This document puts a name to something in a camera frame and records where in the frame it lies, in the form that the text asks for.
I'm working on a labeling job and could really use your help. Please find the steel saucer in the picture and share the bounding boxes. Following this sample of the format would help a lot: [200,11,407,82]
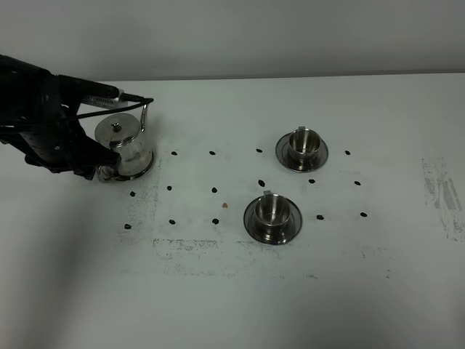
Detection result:
[275,127,328,172]
[243,198,302,245]

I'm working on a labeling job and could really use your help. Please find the near steel teacup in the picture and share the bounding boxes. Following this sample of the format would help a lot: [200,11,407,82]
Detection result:
[253,190,291,228]

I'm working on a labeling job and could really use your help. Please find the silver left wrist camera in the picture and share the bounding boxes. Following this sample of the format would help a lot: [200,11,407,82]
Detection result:
[58,75,128,109]

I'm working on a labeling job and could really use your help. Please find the steel teacup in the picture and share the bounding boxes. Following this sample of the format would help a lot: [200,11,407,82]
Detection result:
[288,127,323,163]
[253,190,291,228]

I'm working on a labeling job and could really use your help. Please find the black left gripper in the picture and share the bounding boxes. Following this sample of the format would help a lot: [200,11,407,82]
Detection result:
[1,55,120,178]

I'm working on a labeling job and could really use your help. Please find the near steel saucer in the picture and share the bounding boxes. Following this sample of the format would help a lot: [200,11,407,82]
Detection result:
[243,198,302,245]

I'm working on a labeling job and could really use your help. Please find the far steel saucer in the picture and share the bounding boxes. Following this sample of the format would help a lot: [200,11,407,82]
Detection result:
[275,127,328,172]

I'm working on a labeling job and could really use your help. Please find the stainless steel teapot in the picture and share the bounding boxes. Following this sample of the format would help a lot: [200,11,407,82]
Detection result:
[94,105,155,182]

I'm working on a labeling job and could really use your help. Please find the far steel teacup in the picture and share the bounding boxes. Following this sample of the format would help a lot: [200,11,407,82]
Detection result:
[288,127,323,163]

